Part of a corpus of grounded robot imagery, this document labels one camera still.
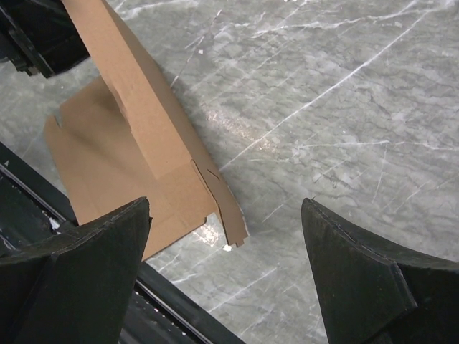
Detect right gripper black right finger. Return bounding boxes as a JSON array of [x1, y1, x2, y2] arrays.
[[301, 199, 458, 343]]

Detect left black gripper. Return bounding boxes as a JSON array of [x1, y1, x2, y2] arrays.
[[1, 0, 90, 77]]

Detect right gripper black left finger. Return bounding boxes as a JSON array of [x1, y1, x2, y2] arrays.
[[1, 197, 151, 343]]

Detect brown cardboard box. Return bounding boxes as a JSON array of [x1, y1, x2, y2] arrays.
[[44, 1, 247, 257]]

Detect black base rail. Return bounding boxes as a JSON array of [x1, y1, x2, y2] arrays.
[[1, 146, 239, 343]]

